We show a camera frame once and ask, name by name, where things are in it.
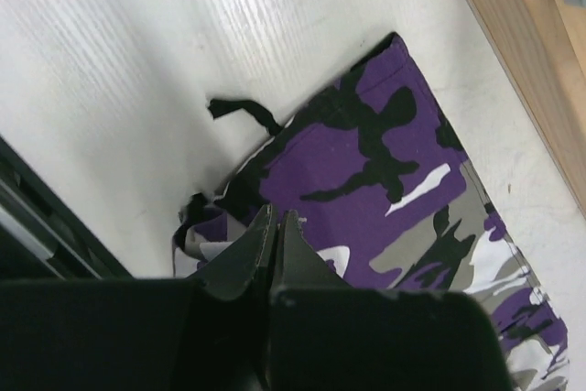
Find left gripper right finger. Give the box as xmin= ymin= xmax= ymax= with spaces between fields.
xmin=269 ymin=211 xmax=380 ymax=390

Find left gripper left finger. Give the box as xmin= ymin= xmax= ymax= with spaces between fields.
xmin=180 ymin=205 xmax=277 ymax=390

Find purple camouflage trousers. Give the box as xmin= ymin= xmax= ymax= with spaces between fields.
xmin=172 ymin=33 xmax=569 ymax=390

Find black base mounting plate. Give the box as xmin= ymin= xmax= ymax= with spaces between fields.
xmin=1 ymin=141 xmax=131 ymax=281

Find wooden clothes rack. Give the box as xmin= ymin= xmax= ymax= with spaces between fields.
xmin=467 ymin=0 xmax=585 ymax=208

